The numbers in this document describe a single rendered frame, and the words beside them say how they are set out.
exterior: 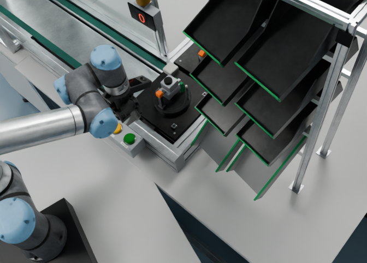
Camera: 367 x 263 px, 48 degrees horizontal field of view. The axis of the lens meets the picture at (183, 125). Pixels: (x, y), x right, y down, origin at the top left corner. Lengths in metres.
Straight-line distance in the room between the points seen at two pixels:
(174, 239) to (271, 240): 0.32
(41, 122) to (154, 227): 0.62
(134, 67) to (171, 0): 0.46
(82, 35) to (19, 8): 0.39
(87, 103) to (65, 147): 0.63
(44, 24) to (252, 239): 1.31
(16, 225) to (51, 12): 1.13
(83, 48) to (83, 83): 0.75
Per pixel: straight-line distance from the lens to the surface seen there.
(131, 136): 1.48
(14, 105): 3.06
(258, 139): 1.17
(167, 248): 1.43
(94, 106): 1.06
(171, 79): 1.43
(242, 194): 1.47
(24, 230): 1.26
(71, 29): 1.96
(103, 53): 1.13
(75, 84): 1.12
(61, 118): 1.02
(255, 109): 1.04
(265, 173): 1.31
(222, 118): 1.20
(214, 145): 1.37
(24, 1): 2.20
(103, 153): 1.61
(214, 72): 1.09
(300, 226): 1.45
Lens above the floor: 2.23
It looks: 59 degrees down
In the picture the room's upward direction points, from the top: 12 degrees counter-clockwise
